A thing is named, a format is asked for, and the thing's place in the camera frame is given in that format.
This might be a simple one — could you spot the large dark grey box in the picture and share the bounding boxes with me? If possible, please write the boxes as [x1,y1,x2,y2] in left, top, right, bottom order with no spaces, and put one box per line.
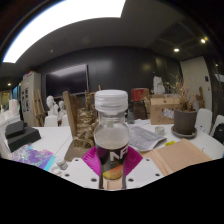
[7,126,42,154]

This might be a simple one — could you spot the white shelf cabinet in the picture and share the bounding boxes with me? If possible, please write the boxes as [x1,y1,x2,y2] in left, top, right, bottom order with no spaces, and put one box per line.
[20,71,43,127]

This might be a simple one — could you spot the dried plant in grey pot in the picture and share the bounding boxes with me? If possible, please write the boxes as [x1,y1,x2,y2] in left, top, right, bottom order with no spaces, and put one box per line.
[164,74,199,140]

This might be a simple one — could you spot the clear drink bottle white cap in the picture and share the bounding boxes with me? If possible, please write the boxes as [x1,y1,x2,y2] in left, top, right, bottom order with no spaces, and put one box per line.
[93,89,131,181]

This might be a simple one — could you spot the wooden easel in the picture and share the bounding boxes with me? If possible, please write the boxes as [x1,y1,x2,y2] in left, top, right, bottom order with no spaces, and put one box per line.
[32,89,48,127]

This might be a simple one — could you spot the small white plaster bust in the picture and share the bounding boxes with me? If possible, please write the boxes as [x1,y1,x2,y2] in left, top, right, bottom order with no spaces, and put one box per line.
[58,100,68,121]

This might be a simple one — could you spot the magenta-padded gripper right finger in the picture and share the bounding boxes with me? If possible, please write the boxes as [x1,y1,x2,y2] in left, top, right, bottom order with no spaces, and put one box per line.
[123,145,165,190]

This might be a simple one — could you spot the black backpack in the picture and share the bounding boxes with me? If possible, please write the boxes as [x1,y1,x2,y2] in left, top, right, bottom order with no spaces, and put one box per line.
[213,122,224,145]

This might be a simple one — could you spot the small white tape roll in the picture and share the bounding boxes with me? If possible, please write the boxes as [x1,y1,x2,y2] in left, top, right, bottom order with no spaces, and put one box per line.
[154,125,167,137]

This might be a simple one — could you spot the large white plaster bust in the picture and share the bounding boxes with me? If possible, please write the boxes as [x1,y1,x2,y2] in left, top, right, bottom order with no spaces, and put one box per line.
[45,95,60,118]

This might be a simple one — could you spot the golden sculpture on wooden base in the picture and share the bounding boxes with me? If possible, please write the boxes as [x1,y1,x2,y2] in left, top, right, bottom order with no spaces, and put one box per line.
[62,90,101,163]

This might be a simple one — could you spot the white chairs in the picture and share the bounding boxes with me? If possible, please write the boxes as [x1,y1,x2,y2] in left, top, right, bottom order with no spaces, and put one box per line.
[43,108,224,145]

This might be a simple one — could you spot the small white-lidded jar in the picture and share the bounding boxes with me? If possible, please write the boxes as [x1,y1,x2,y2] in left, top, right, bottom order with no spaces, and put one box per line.
[54,156,70,171]

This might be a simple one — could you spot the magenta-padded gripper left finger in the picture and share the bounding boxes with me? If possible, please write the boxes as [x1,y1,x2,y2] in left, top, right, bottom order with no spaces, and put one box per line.
[62,146,101,190]

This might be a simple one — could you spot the wooden cactus figure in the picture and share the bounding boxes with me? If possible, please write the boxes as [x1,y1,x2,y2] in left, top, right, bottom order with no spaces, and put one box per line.
[195,86,206,110]

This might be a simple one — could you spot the large ceiling light panel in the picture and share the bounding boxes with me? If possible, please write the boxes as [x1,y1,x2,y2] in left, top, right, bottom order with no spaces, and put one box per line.
[2,0,127,64]

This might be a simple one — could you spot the red box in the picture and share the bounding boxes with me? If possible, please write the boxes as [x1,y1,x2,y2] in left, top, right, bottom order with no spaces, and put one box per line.
[130,87,150,102]

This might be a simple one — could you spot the small dark grey box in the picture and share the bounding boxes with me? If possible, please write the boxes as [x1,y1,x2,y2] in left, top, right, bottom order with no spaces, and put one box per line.
[4,120,26,140]

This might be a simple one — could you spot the brown cardboard box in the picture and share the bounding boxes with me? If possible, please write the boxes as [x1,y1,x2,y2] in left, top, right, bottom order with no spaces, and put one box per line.
[146,94,181,126]

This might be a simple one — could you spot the colourful holographic print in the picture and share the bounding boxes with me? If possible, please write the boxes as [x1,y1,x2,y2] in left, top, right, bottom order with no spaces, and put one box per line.
[9,143,56,172]

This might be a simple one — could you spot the light wooden drawing board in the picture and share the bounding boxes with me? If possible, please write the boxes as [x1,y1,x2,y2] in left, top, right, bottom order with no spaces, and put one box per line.
[101,138,213,191]

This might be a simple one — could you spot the recessed ceiling spotlights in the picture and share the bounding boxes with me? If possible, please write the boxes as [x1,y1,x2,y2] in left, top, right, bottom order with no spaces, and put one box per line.
[6,37,208,88]

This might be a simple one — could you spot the newspaper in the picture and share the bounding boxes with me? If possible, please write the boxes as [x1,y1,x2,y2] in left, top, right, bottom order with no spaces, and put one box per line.
[128,119,168,153]

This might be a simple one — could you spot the black wall screen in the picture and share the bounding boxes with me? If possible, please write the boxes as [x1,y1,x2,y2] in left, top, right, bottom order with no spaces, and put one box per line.
[44,63,90,100]

